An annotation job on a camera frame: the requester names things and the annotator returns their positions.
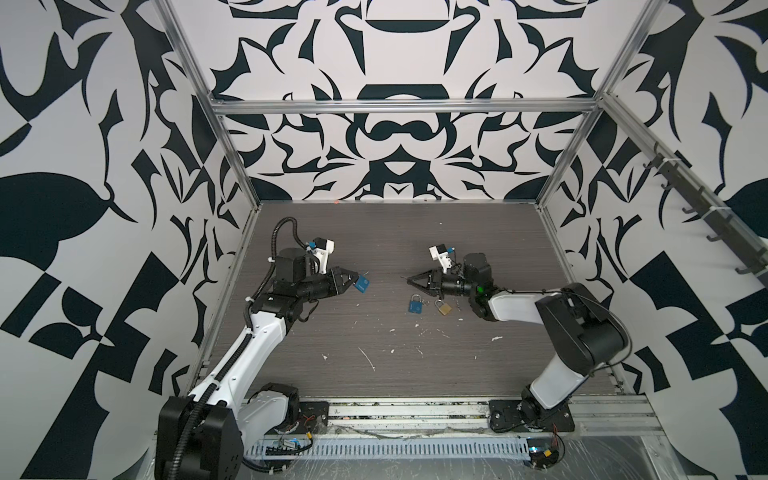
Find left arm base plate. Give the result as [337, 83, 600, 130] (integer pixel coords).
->
[288, 401, 330, 435]

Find brass padlock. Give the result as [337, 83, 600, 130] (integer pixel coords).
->
[434, 299, 454, 316]

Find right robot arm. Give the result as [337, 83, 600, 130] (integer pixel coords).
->
[406, 245, 632, 433]

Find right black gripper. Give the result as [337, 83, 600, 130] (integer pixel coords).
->
[409, 269, 479, 301]

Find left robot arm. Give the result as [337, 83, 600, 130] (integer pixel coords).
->
[154, 238, 359, 479]

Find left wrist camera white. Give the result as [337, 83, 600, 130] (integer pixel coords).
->
[308, 237, 335, 275]

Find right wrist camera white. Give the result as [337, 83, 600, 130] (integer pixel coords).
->
[429, 244, 456, 273]

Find grey wall hook rail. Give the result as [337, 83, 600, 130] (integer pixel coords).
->
[644, 141, 767, 288]

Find black corrugated cable left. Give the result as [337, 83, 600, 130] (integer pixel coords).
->
[166, 217, 313, 480]

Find blue padlock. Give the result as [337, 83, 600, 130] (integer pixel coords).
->
[354, 275, 370, 293]
[408, 294, 423, 315]

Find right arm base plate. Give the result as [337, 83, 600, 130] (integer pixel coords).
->
[488, 397, 576, 433]

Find white slotted cable duct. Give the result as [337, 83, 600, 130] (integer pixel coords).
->
[245, 437, 531, 461]

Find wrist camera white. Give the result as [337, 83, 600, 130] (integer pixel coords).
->
[429, 244, 456, 273]
[308, 237, 335, 275]

